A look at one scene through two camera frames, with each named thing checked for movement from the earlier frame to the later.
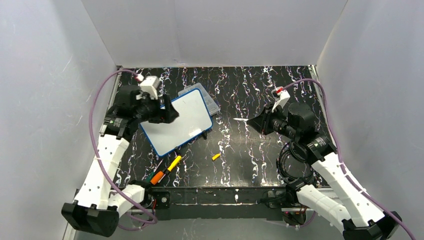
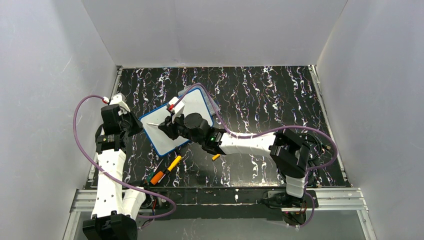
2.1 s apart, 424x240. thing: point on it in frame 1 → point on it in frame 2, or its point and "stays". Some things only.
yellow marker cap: x=215 y=157 stays
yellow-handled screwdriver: x=178 y=158 stays
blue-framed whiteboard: x=194 y=117 stays
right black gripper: x=267 y=118 → x=168 y=124
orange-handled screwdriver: x=157 y=178 stays
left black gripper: x=160 y=109 → x=131 y=124
